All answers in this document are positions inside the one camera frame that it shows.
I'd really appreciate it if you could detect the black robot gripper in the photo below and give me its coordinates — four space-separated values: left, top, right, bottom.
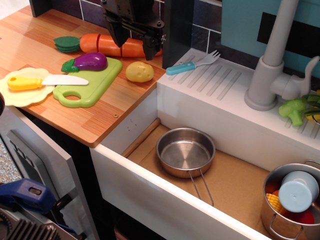
100 0 166 61

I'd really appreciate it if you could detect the yellow toy potato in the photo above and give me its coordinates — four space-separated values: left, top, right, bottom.
125 61 155 83

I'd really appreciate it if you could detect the small steel frying pan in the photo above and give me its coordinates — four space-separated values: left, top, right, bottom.
155 127 216 206

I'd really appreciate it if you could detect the orange toy fruit in pot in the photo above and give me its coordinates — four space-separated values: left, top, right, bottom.
271 189 280 197

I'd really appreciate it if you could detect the orange toy carrot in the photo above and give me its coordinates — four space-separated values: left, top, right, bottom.
79 33 164 58

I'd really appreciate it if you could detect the purple toy eggplant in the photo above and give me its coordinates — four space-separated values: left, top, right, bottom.
61 52 108 73

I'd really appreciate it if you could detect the green plastic cutting board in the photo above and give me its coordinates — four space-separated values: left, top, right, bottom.
53 57 123 108

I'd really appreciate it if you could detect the green carrot leaf top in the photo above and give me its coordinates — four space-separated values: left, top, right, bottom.
53 36 80 53

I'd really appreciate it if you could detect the pale yellow plastic plate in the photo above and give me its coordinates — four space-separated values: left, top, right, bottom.
0 67 55 107

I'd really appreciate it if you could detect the grey toy faucet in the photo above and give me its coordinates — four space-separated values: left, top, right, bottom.
244 0 320 111

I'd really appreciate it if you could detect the grey toy oven door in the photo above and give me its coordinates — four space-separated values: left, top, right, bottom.
0 106 99 240

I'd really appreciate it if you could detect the white toy sink basin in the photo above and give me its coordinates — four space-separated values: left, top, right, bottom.
91 59 320 240

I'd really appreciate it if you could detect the green toy broccoli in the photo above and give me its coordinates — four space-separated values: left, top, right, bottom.
278 99 306 127

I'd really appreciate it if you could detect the green and yellow toy vegetable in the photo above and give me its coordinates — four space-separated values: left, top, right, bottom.
301 89 320 124

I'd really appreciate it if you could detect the blue clamp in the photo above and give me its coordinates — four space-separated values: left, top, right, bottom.
0 178 56 214

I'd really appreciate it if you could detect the yellow toy corn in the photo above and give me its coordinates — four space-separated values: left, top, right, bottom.
265 193 288 215

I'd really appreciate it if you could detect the light blue plastic cup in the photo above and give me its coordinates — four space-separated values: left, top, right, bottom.
278 171 319 213

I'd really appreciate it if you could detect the red toy vegetable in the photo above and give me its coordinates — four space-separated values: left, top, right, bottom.
285 210 315 225

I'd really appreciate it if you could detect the blue handled toy fork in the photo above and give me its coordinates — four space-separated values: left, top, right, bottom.
166 50 221 75

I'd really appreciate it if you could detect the yellow handled toy knife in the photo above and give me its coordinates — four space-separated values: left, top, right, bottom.
7 74 89 91

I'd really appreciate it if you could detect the steel pot with handles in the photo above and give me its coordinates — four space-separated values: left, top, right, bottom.
261 160 320 240

